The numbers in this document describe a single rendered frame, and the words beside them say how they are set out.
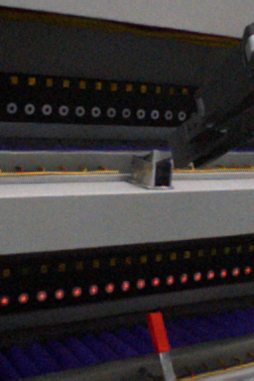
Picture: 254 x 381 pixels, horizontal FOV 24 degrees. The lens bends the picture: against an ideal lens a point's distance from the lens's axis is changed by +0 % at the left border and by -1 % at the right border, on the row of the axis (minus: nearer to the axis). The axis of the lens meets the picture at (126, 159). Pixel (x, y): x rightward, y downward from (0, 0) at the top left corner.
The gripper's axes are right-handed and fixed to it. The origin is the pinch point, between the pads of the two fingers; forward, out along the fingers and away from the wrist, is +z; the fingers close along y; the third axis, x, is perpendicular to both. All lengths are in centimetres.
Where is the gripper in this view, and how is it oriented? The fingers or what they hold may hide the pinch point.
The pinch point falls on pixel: (208, 136)
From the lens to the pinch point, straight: 48.9
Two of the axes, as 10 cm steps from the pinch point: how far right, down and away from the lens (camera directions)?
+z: -4.8, 3.6, 8.0
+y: 8.6, 0.2, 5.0
